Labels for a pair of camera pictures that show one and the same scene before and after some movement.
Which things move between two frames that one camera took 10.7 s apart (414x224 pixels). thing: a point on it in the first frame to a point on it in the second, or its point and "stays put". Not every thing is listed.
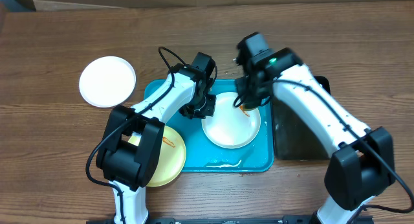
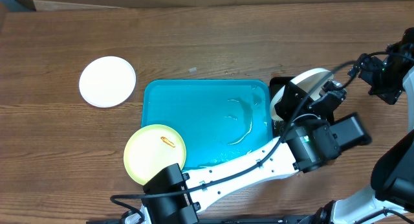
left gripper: x=209 y=111 to x=288 y=104
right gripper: x=249 y=100 to x=367 y=77
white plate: x=107 y=81 stays put
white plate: x=229 y=127 to x=311 y=83
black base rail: x=229 y=219 stays put
